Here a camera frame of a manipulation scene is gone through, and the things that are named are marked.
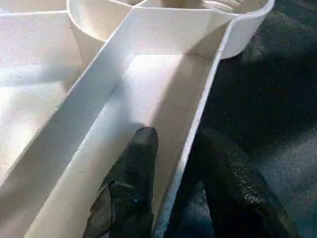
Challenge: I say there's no white plastic table top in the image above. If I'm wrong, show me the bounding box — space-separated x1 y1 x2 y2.
0 0 276 238

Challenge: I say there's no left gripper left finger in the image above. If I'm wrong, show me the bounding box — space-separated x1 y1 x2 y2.
85 126 159 238

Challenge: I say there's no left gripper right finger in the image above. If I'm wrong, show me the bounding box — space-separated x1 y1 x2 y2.
170 128 301 238

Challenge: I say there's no black work mat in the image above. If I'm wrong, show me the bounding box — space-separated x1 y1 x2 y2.
153 0 317 238

